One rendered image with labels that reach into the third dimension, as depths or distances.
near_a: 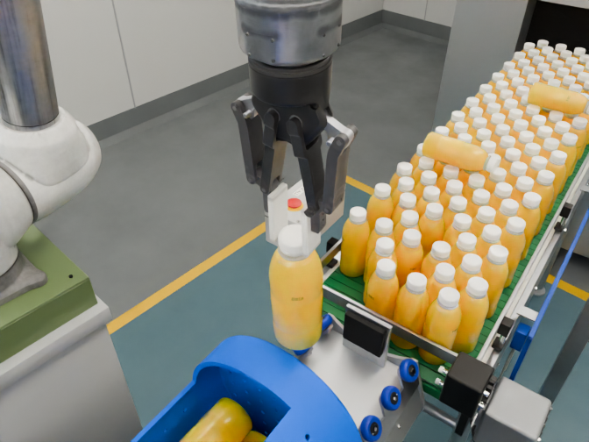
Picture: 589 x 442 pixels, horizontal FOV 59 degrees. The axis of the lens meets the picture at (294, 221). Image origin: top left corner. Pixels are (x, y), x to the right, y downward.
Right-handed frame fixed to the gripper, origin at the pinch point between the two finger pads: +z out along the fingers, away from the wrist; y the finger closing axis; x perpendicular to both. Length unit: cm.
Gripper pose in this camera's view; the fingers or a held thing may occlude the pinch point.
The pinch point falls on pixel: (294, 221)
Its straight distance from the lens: 59.1
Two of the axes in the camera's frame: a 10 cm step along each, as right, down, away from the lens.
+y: 8.4, 3.5, -4.2
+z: 0.2, 7.4, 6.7
